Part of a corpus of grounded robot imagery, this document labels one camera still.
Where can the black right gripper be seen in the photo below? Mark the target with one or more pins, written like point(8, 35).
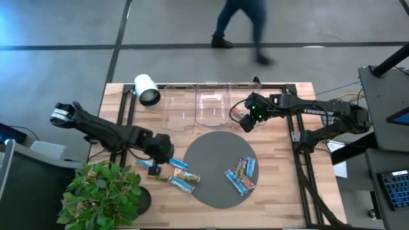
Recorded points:
point(259, 107)

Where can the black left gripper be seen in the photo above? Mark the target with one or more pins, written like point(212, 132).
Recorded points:
point(161, 148)

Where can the red brown granola bar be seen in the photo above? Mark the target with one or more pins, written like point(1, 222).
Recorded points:
point(238, 112)

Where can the green purple granola bar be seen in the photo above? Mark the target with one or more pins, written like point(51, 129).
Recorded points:
point(241, 168)

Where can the red green granola bar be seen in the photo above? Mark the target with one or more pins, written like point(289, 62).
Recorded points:
point(248, 184)

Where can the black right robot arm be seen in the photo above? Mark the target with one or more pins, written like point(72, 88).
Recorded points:
point(319, 111)

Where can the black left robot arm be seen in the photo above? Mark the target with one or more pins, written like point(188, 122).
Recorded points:
point(105, 132)

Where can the long blue granola bar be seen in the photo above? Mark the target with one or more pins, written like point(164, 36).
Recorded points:
point(234, 182)

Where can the black plant pot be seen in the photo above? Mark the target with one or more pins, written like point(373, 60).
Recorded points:
point(145, 201)

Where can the clear plastic bin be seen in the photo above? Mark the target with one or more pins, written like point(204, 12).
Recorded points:
point(212, 96)
point(179, 105)
point(239, 92)

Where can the round grey woven mat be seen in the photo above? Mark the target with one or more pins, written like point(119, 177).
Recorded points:
point(211, 166)

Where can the green leafy plant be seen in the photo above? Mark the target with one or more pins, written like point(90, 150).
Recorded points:
point(99, 195)

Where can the white cylinder with black end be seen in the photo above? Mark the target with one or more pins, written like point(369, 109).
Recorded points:
point(143, 84)

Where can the white paper sheet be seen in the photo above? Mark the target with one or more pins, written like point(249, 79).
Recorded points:
point(341, 169)

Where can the black support beam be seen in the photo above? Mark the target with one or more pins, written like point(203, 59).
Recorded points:
point(351, 150)

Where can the white box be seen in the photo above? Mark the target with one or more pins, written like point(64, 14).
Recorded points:
point(48, 149)

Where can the person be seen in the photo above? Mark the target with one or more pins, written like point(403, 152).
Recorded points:
point(255, 12)

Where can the dark chair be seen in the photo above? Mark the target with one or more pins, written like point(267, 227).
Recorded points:
point(32, 191)

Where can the dark grey desk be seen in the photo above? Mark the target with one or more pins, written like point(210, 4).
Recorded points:
point(374, 166)
point(377, 105)

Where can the black screen device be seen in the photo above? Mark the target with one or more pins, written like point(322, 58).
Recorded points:
point(11, 132)

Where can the tablet with blue screen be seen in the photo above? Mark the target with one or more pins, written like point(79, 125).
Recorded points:
point(401, 119)

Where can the black pole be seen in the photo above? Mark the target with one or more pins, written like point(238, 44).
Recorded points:
point(391, 60)

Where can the backlit keyboard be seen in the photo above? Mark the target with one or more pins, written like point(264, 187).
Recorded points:
point(396, 191)

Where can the small black mount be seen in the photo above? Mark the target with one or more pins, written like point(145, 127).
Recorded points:
point(256, 80)

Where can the silver frame bracket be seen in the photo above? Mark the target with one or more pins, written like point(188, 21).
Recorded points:
point(295, 137)

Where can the black aluminium table frame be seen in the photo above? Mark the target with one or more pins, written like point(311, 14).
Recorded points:
point(128, 87)

